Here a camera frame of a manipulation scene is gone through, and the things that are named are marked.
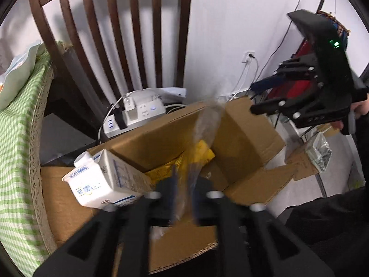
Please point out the white power strip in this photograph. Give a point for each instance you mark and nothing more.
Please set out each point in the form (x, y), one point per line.
(144, 112)

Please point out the white milk carton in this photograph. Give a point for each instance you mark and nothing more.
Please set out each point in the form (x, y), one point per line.
(101, 179)

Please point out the pale green white bag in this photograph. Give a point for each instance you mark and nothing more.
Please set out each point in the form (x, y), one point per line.
(17, 75)

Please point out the white wall outlet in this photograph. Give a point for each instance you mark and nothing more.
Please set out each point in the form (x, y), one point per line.
(247, 57)

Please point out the person's right hand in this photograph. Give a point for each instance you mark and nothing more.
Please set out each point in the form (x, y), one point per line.
(361, 106)

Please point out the silver foil packet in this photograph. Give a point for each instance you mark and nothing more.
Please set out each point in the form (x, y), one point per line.
(320, 153)

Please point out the person's dark trousers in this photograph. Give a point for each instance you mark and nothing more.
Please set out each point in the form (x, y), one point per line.
(331, 225)

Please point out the green checked tablecloth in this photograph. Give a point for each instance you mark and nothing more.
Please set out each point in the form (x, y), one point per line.
(17, 150)

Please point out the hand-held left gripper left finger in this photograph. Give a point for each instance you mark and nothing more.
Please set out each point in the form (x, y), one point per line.
(172, 199)

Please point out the dark wooden slatted chair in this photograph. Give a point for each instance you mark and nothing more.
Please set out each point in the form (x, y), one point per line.
(186, 34)

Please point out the small cardboard box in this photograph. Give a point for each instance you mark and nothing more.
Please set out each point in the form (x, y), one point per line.
(299, 161)

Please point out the woven striped bag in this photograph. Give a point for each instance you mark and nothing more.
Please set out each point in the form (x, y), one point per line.
(341, 30)

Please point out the yellow packet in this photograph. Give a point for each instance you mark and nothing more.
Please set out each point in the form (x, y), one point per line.
(201, 153)

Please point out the large cardboard box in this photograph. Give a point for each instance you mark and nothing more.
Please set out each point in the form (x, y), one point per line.
(161, 141)

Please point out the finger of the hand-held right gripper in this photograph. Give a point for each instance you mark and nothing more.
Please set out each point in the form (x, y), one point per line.
(288, 105)
(297, 67)

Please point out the white power adapter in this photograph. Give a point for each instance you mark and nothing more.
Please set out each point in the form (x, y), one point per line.
(129, 104)

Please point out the red ribbed case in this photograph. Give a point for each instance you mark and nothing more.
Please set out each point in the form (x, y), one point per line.
(294, 88)

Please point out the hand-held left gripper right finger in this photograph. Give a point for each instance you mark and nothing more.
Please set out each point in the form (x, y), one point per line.
(197, 205)

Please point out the clear plastic wrapper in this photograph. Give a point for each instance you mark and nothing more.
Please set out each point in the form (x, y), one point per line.
(207, 121)

